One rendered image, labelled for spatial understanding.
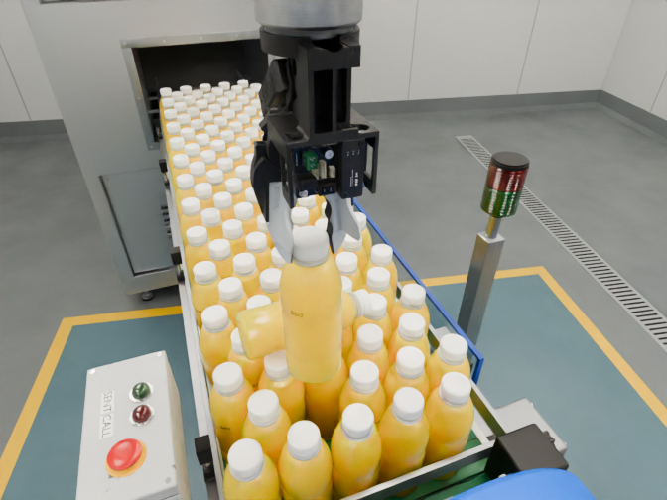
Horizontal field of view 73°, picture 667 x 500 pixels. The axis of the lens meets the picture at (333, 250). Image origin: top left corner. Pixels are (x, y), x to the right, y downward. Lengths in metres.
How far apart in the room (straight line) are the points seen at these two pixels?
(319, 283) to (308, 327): 0.06
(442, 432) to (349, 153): 0.44
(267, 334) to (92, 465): 0.24
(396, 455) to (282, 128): 0.46
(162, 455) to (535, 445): 0.48
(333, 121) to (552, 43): 4.92
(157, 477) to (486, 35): 4.62
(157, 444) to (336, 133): 0.42
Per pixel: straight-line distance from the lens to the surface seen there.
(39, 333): 2.58
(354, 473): 0.64
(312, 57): 0.30
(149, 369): 0.67
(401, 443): 0.64
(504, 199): 0.83
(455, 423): 0.66
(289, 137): 0.34
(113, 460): 0.59
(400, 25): 4.52
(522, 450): 0.72
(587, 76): 5.56
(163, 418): 0.61
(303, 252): 0.44
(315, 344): 0.50
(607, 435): 2.13
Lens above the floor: 1.58
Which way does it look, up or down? 36 degrees down
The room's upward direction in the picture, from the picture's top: straight up
